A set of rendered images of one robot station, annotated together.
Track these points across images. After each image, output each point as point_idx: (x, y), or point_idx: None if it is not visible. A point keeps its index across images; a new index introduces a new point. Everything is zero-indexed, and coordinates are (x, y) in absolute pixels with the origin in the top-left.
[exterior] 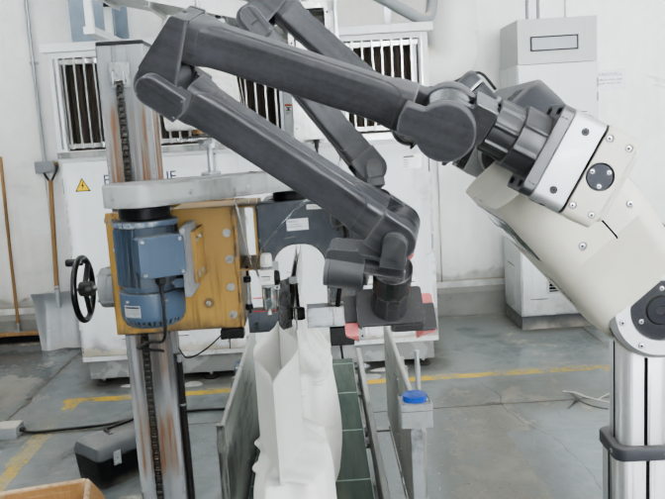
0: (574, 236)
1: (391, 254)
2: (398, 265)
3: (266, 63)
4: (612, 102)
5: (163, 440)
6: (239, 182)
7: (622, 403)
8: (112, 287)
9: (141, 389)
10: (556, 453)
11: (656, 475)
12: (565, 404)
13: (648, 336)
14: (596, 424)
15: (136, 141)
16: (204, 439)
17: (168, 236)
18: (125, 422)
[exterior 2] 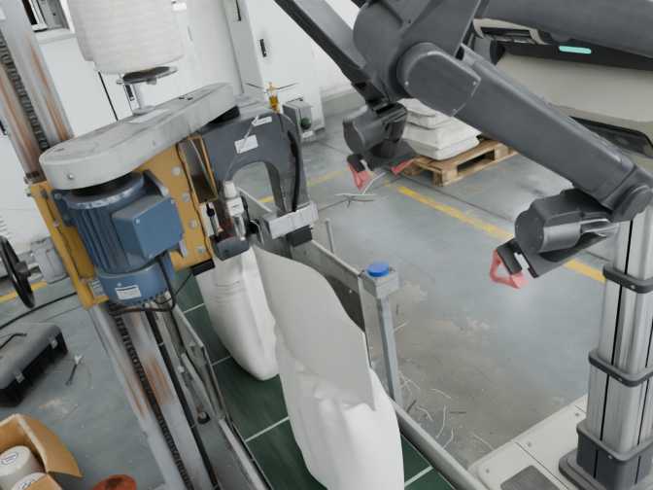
0: None
1: (635, 209)
2: (630, 217)
3: (580, 1)
4: None
5: (153, 381)
6: (190, 116)
7: (644, 250)
8: (57, 262)
9: (118, 347)
10: (362, 245)
11: None
12: (344, 204)
13: None
14: (373, 214)
15: (33, 88)
16: (81, 325)
17: (160, 203)
18: (7, 341)
